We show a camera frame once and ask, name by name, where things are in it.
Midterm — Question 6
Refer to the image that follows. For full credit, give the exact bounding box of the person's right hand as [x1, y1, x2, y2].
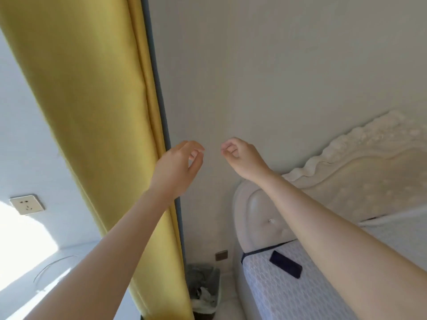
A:
[221, 137, 273, 181]

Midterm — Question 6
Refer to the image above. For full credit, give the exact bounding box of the person's left hand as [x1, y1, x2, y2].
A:
[148, 140, 205, 201]

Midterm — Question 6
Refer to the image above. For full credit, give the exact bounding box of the white quilted mattress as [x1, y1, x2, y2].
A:
[241, 204, 427, 320]

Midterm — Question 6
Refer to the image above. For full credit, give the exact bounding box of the person's right forearm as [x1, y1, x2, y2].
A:
[246, 169, 427, 320]

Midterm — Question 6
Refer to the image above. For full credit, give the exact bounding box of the yellow curtain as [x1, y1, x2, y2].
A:
[0, 0, 195, 320]

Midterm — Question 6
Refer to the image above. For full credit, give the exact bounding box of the crumpled rubbish in bag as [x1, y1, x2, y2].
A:
[190, 267, 217, 308]

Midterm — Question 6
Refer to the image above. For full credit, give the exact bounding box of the white wall socket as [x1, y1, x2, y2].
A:
[9, 194, 45, 216]

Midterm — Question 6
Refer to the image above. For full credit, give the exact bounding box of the thin curved wire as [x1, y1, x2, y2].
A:
[33, 255, 79, 292]

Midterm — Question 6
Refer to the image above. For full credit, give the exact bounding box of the person's left forearm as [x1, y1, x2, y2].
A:
[19, 188, 181, 320]

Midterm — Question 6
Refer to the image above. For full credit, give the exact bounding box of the white carved upholstered headboard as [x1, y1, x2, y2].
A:
[232, 110, 427, 320]

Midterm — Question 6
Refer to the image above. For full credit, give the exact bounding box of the grey waste bin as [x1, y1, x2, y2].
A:
[186, 263, 222, 314]

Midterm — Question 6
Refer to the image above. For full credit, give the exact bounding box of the dark blue smartphone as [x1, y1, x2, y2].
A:
[269, 250, 303, 280]

